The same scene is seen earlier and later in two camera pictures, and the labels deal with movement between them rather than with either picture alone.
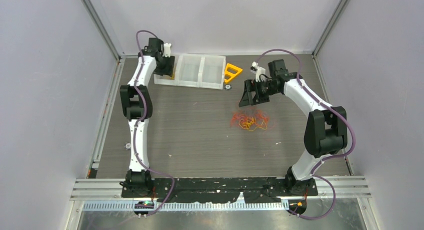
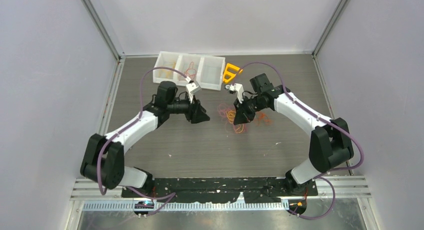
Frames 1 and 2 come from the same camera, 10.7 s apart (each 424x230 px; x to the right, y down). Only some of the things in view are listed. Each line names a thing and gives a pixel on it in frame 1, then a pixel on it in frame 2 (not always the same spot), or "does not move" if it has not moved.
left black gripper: x=168 y=69 → x=195 y=113
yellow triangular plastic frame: x=233 y=75 does not move
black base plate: x=252 y=190 does not move
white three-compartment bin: x=196 y=70 does not move
